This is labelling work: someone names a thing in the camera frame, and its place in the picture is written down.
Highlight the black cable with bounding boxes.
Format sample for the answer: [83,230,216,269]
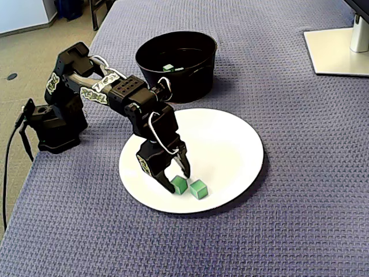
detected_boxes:
[18,123,35,162]
[2,114,27,232]

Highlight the blue bin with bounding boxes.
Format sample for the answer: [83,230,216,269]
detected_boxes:
[54,0,85,21]

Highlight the black monitor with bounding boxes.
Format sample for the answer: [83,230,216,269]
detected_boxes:
[342,0,369,17]

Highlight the blue woven table mat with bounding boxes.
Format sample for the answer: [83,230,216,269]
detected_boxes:
[0,0,369,277]

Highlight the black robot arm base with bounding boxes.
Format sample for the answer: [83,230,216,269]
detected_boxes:
[18,96,89,154]

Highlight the silver monitor stand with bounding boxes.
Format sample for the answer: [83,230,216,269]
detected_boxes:
[303,13,369,77]

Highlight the black chair legs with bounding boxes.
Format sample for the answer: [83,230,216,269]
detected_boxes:
[89,0,115,32]

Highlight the white round plate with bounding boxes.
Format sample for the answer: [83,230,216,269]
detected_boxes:
[118,107,265,215]

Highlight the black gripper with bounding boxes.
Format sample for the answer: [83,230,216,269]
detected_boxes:
[135,129,191,194]

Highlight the black round container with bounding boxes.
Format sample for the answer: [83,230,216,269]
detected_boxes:
[135,30,219,104]

